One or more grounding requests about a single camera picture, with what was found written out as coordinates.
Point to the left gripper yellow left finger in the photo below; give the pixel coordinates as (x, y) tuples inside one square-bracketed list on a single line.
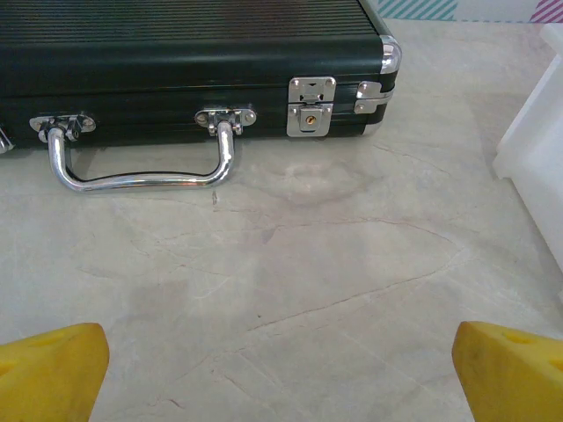
[(48, 378)]

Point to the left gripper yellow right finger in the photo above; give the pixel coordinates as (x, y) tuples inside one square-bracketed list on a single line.
[(514, 382)]

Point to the black ribbed carry case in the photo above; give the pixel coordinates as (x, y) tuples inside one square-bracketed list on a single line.
[(176, 53)]

